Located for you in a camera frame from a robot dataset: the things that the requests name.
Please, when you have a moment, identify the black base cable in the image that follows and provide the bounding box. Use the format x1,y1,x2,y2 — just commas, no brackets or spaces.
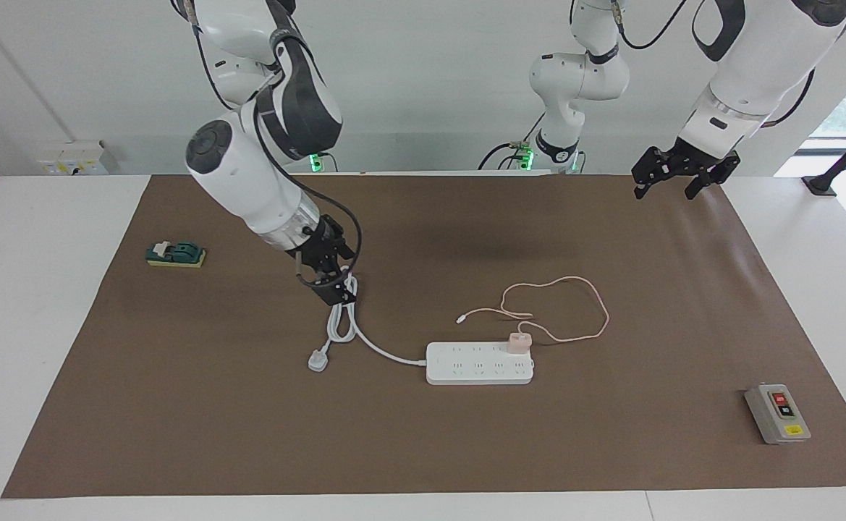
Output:
477,139,536,171

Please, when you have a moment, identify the pink charging cable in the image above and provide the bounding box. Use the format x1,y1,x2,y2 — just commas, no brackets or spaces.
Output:
456,276,610,345

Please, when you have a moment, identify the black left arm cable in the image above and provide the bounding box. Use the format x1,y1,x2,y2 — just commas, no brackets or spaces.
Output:
611,0,818,127

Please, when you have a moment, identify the white power strip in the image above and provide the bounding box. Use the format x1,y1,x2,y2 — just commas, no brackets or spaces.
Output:
426,342,536,386

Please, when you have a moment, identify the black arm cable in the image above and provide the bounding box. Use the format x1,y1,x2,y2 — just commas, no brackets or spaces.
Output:
611,0,818,127
249,43,363,290

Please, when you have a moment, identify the white wall socket box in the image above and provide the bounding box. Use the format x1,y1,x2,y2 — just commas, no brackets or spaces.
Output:
38,141,119,177

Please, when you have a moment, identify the grey on-off switch box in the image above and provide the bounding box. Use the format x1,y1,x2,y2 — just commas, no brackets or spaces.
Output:
744,384,812,445

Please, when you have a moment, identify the brown table mat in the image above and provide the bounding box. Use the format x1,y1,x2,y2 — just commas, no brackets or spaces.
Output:
1,174,846,499

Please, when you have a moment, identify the green knife switch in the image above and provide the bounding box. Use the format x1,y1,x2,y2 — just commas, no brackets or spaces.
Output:
145,241,207,269

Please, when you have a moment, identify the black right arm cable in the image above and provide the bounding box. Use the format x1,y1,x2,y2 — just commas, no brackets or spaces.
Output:
249,43,363,290

